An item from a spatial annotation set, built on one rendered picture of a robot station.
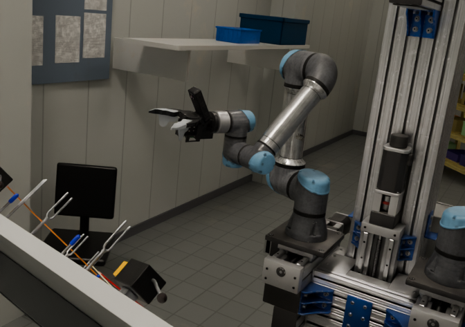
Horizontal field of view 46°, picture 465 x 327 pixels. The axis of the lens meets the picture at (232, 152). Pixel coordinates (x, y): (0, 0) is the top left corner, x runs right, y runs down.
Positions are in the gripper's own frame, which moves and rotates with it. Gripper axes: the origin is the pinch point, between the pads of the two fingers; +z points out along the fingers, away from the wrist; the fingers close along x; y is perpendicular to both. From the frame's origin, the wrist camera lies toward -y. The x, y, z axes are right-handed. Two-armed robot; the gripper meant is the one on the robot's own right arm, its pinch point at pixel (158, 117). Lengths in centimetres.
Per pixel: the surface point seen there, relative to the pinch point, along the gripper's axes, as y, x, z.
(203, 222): 191, 224, -185
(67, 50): 30, 206, -41
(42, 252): -22, -93, 62
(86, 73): 47, 211, -57
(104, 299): -23, -103, 60
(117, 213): 164, 216, -94
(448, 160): 173, 254, -601
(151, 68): 38, 196, -97
